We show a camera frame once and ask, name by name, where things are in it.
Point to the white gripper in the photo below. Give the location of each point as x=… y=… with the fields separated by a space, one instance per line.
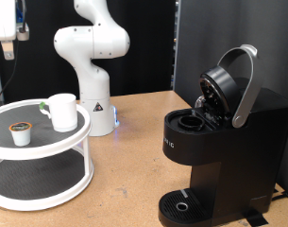
x=4 y=19

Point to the orange-rimmed coffee pod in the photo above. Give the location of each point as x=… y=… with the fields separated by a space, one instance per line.
x=20 y=135

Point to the black Keurig coffee machine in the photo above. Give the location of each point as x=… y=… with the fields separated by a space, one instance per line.
x=244 y=151

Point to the white two-tier turntable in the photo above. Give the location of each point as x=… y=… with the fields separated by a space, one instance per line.
x=39 y=151

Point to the black backdrop curtain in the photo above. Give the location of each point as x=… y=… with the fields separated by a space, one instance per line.
x=149 y=47

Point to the dark grey partition panel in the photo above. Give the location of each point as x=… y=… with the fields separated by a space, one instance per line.
x=212 y=25

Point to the black tape strip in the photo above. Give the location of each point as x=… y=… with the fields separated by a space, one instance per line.
x=255 y=219

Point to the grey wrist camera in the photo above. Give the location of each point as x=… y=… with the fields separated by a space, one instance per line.
x=23 y=33

